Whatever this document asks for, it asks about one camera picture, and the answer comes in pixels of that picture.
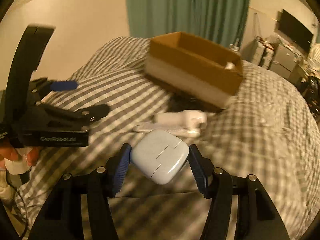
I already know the white earbuds case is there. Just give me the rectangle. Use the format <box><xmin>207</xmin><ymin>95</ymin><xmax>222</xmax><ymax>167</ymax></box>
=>
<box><xmin>130</xmin><ymin>129</ymin><xmax>189</xmax><ymax>185</ymax></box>

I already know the white bottle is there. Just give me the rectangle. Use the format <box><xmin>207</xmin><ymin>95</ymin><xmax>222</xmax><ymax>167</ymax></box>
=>
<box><xmin>154</xmin><ymin>110</ymin><xmax>207</xmax><ymax>132</ymax></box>

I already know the left hand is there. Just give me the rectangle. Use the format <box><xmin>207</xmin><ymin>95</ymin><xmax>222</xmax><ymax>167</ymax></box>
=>
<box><xmin>0</xmin><ymin>140</ymin><xmax>42</xmax><ymax>170</ymax></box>

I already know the checkered bed duvet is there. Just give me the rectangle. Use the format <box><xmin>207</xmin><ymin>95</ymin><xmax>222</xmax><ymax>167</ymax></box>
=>
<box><xmin>14</xmin><ymin>37</ymin><xmax>319</xmax><ymax>239</ymax></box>

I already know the cardboard box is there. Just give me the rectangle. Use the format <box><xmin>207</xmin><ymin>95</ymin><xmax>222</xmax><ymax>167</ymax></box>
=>
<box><xmin>144</xmin><ymin>31</ymin><xmax>244</xmax><ymax>109</ymax></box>

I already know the white suitcase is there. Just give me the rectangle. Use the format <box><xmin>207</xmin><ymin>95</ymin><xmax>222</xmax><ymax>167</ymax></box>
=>
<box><xmin>249</xmin><ymin>37</ymin><xmax>274</xmax><ymax>69</ymax></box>

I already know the grey mini fridge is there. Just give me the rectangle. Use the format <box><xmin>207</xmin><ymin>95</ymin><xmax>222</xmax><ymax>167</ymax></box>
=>
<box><xmin>268</xmin><ymin>43</ymin><xmax>302</xmax><ymax>80</ymax></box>

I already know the green curtain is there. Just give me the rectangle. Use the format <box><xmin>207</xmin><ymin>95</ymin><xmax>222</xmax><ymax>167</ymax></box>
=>
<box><xmin>126</xmin><ymin>0</ymin><xmax>249</xmax><ymax>47</ymax></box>

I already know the black wall television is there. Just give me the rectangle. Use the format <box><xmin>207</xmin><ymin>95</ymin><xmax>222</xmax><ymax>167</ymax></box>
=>
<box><xmin>278</xmin><ymin>9</ymin><xmax>313</xmax><ymax>53</ymax></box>

